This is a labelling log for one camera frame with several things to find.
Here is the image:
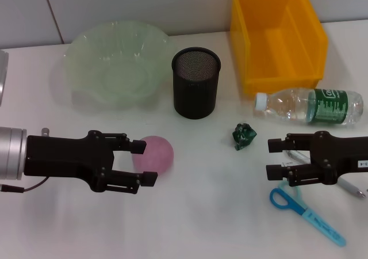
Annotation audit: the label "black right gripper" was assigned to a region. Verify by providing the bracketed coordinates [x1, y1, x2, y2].
[265, 130, 368, 188]

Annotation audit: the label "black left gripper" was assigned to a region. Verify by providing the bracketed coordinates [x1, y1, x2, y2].
[24, 129, 159, 196]

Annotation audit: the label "pink peach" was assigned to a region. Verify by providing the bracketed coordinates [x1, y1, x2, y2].
[131, 135, 175, 176]

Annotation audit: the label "green plastic wrapper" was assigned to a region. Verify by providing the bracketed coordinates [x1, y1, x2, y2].
[231, 122, 258, 151]

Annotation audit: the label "clear water bottle green label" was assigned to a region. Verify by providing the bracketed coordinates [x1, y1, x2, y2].
[253, 87, 365, 126]

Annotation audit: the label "clear plastic ruler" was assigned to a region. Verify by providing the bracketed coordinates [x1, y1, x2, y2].
[280, 159, 311, 168]

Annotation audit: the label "blue scissors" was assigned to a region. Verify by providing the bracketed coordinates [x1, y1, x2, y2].
[269, 181, 347, 247]

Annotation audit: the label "grey white ballpoint pen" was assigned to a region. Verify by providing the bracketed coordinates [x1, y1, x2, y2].
[284, 149, 366, 199]

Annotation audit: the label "black mesh pen cup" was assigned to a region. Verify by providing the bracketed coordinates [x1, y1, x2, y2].
[171, 47, 221, 120]

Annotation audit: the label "pale green glass fruit plate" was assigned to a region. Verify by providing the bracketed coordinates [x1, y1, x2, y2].
[62, 21, 173, 110]

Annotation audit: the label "yellow plastic bin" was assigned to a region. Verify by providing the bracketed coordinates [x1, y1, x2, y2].
[229, 0, 329, 95]

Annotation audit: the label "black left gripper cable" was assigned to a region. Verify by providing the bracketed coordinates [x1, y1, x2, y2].
[0, 177, 49, 193]

